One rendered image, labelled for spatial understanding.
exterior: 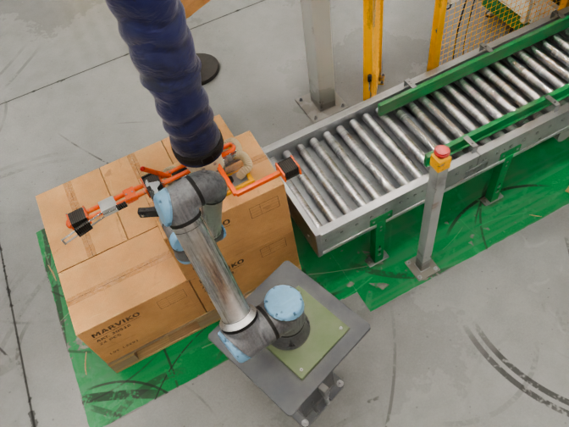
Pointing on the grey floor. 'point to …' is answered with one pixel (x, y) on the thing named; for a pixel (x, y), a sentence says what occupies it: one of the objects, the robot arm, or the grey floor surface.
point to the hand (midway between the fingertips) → (148, 186)
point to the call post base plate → (422, 271)
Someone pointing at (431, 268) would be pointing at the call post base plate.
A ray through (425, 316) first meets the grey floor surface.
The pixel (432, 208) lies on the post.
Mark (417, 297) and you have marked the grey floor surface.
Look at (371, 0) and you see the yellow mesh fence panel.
